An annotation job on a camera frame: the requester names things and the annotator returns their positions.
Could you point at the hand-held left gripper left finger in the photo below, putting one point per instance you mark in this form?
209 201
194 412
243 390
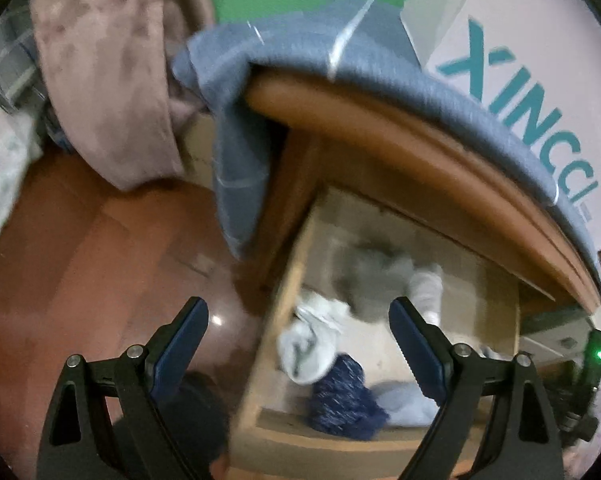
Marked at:
180 350

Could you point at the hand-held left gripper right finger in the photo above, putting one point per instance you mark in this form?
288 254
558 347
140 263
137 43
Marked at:
415 350

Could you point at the light blue underwear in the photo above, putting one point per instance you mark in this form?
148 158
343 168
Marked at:
405 405

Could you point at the light grey sock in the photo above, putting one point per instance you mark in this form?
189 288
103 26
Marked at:
425 287

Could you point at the wooden drawer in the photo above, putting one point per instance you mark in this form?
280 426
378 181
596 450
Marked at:
305 452

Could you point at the navy speckled rolled sock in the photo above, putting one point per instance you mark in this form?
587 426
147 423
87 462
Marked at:
340 395

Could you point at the white rolled sock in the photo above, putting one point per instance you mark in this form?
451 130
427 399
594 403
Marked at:
310 345

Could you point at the blue striped cloth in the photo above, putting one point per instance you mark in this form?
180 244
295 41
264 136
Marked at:
240 170

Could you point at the wooden nightstand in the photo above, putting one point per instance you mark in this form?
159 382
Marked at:
380 125

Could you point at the white crumpled cloth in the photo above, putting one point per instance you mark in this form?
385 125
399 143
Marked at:
5 175

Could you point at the pink blanket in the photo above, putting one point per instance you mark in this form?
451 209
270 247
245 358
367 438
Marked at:
110 85

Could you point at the white box with teal print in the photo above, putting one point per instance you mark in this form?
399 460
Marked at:
530 60

